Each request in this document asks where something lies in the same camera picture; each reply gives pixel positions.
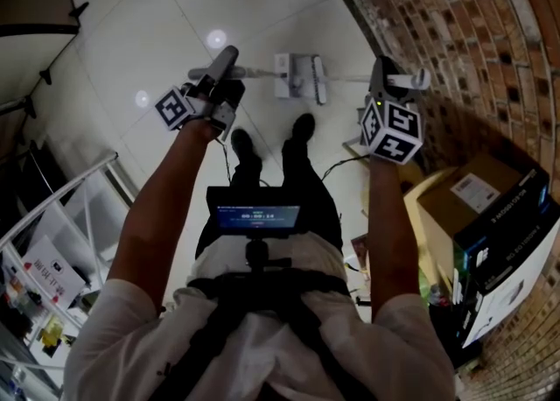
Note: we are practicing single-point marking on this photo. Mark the person's right forearm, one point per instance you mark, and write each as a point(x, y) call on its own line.
point(389, 233)

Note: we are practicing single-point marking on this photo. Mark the white tiled floor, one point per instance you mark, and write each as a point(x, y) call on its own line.
point(131, 40)

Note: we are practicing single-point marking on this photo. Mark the white paper sign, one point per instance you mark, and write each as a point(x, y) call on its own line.
point(52, 270)

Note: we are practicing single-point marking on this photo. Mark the person's black shoe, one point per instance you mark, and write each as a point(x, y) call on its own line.
point(244, 143)
point(304, 128)

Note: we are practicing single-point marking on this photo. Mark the person's black trousers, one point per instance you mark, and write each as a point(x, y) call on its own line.
point(306, 189)

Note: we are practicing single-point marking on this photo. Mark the person's black right shoe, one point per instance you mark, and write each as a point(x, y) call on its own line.
point(304, 128)

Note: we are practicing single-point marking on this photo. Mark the small dark picture card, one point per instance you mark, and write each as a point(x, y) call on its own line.
point(359, 248)

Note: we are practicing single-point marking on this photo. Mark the person's left forearm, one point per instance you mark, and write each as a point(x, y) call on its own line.
point(162, 198)

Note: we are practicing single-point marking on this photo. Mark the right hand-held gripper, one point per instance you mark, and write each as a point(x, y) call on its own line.
point(391, 130)

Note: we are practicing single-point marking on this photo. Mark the black and white printed box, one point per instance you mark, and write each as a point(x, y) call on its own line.
point(512, 250)

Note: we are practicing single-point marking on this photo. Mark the person's white shirt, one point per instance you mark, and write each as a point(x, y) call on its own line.
point(394, 360)

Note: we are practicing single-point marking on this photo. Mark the black monitor mount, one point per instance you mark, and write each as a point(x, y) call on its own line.
point(258, 255)

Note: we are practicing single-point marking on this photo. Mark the brown cardboard box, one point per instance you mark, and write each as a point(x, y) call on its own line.
point(477, 189)

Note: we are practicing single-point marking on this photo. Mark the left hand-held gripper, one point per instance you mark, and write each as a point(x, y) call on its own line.
point(172, 109)

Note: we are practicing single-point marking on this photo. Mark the yellow cardboard flap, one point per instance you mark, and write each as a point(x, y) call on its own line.
point(420, 198)

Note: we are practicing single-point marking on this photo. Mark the white metal shelf rack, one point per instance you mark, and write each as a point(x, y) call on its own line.
point(65, 198)

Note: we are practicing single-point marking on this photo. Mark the person's black left shoe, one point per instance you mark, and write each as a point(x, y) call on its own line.
point(244, 143)

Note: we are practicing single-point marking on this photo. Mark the black chest monitor screen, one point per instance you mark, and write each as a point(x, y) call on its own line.
point(258, 215)

